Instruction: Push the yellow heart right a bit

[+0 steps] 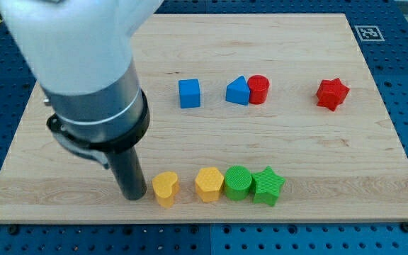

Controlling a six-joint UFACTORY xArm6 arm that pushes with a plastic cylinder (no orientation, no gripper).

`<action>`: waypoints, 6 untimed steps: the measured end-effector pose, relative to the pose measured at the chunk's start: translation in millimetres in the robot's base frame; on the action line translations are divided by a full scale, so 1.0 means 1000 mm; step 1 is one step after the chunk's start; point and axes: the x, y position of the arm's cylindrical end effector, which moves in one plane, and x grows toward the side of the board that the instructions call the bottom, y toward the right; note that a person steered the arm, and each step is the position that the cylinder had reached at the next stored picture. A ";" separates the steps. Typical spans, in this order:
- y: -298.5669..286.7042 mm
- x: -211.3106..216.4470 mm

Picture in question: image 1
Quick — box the green cylinder block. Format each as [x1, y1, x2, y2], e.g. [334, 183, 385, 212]
[225, 165, 252, 201]

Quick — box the green star block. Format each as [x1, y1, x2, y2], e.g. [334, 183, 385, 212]
[251, 166, 286, 207]

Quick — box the yellow hexagon block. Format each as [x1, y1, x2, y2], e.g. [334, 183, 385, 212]
[195, 167, 225, 203]

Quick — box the yellow heart block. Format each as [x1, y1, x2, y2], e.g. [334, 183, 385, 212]
[152, 171, 180, 208]

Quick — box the blue triangle block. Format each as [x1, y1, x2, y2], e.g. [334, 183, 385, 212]
[225, 76, 250, 106]

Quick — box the black and white fiducial tag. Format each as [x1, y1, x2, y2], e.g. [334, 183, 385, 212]
[355, 25, 385, 42]

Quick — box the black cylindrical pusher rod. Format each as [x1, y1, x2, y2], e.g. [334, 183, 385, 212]
[106, 147, 147, 200]

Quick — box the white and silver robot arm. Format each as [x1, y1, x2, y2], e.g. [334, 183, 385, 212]
[0, 0, 161, 200]

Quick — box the wooden board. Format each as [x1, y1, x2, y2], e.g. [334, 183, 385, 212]
[0, 14, 408, 225]

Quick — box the red cylinder block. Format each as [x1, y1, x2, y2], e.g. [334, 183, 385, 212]
[247, 75, 270, 104]

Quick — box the blue cube block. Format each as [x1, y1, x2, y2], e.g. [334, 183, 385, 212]
[178, 79, 200, 108]

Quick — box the red star block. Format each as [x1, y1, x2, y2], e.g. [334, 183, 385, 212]
[316, 78, 350, 111]

